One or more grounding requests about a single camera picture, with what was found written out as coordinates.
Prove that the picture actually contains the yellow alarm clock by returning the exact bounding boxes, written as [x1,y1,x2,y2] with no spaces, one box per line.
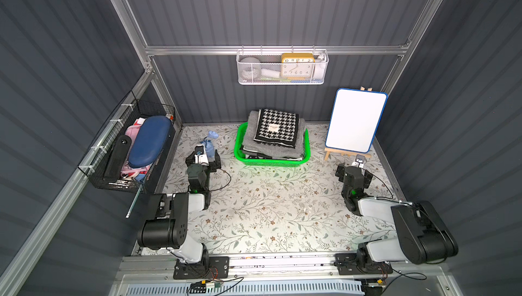
[280,53,315,80]

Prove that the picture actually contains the blue framed whiteboard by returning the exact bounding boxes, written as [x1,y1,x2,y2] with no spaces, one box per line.
[325,88,388,153]

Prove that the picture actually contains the light blue small bottle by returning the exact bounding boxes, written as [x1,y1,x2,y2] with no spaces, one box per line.
[202,131,219,161]

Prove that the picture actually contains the black white houndstooth scarf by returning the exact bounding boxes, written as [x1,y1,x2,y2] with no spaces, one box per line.
[254,108,300,149]

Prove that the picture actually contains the black remote handle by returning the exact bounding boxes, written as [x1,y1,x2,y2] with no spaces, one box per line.
[103,135,132,182]

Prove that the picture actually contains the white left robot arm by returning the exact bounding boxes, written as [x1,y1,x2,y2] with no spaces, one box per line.
[137,144,221,269]

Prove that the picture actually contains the green plastic basket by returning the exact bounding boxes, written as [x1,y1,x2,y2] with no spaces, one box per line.
[234,123,311,168]

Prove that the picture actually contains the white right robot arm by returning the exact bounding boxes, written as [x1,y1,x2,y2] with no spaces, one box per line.
[335,164,459,269]

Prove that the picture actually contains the white tape roll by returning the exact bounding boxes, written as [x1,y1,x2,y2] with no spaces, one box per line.
[238,57,261,81]

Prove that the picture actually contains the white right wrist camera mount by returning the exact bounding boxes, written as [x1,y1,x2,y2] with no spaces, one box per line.
[352,154,366,168]

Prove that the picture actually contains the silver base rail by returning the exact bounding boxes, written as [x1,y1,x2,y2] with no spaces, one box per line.
[111,251,447,291]

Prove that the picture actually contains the white wire wall basket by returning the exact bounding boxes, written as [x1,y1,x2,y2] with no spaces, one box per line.
[236,48,330,85]

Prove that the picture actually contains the pink item in basket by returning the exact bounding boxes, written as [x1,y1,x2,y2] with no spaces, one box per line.
[120,117,151,180]

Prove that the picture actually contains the dark grey scarf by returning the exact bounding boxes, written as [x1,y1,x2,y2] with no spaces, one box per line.
[241,111,306,159]

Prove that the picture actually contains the grey black checked scarf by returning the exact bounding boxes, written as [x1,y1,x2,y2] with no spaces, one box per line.
[242,150,303,161]

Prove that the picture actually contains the black wire side basket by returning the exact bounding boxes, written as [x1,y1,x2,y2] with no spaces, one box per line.
[79,96,176,194]

